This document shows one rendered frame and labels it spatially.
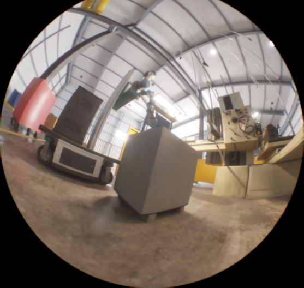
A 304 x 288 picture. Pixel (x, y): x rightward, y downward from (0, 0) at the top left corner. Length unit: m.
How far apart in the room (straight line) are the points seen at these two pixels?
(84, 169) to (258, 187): 2.45
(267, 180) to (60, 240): 2.31
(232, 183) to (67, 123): 2.48
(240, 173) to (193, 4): 8.37
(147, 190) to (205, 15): 8.23
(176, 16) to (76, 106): 7.94
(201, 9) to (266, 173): 8.13
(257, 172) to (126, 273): 2.07
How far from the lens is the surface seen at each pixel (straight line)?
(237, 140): 2.14
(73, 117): 1.00
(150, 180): 0.48
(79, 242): 0.40
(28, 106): 2.04
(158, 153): 0.48
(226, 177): 2.06
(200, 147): 2.57
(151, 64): 9.60
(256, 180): 2.09
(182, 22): 8.19
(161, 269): 0.39
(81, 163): 0.91
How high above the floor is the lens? 0.32
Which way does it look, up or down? 20 degrees up
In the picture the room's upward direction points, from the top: 15 degrees clockwise
